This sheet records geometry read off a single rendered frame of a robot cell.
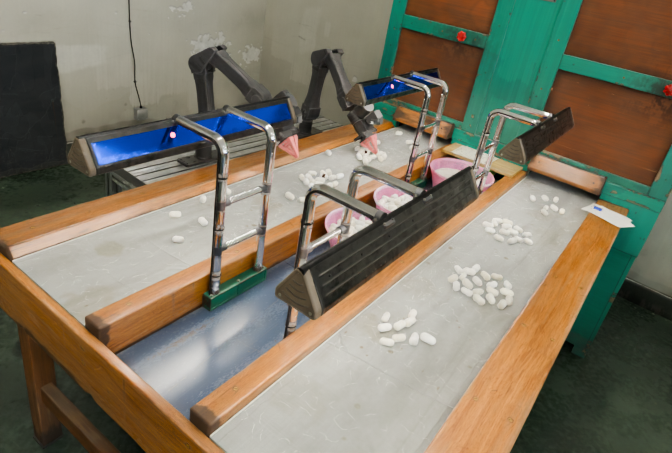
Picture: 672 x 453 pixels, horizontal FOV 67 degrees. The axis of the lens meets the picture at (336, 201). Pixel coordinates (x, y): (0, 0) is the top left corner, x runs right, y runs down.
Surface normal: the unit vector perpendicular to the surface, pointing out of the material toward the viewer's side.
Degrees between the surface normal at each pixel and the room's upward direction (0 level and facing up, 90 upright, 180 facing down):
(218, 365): 0
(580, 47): 90
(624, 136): 90
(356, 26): 90
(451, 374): 0
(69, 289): 0
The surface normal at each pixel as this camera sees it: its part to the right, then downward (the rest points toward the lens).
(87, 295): 0.16, -0.88
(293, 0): -0.62, 0.25
